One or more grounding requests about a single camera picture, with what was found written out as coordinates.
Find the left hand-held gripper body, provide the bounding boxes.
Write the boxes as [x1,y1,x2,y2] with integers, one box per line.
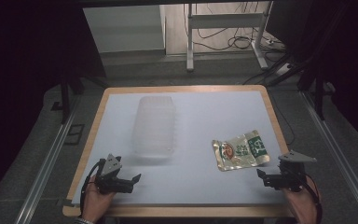
[94,153,124,196]

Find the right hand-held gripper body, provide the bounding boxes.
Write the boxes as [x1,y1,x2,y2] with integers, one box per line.
[277,149,318,192]

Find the person's left hand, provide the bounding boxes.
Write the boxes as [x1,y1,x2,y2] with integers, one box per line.
[81,175,117,224]

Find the person's right hand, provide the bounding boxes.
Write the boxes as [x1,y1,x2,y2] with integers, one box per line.
[281,175,322,224]

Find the gold foil snack packet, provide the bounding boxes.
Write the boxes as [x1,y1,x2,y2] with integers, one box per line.
[211,129,271,173]

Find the white table mat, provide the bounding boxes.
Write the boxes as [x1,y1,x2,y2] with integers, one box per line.
[71,91,288,206]

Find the clear plastic container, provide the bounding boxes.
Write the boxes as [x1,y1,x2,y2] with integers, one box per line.
[131,95,178,157]

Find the black stand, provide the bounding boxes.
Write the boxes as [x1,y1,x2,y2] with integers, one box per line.
[296,59,337,121]
[51,73,110,125]

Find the white power strip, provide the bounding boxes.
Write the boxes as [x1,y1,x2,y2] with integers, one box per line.
[274,63,293,77]

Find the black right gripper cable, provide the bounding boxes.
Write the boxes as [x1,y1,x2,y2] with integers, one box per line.
[302,174,324,222]

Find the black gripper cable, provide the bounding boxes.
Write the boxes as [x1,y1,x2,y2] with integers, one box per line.
[302,174,324,222]
[79,158,106,217]

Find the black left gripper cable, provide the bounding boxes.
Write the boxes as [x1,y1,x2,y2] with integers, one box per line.
[79,158,106,217]

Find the aluminium rail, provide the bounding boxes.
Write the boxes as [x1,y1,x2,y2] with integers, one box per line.
[13,96,82,224]
[299,91,358,224]

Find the black floor cables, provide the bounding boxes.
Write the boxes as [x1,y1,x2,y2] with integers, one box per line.
[183,2,288,86]

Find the white metal desk frame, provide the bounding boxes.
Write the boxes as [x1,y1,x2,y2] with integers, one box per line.
[185,0,274,72]

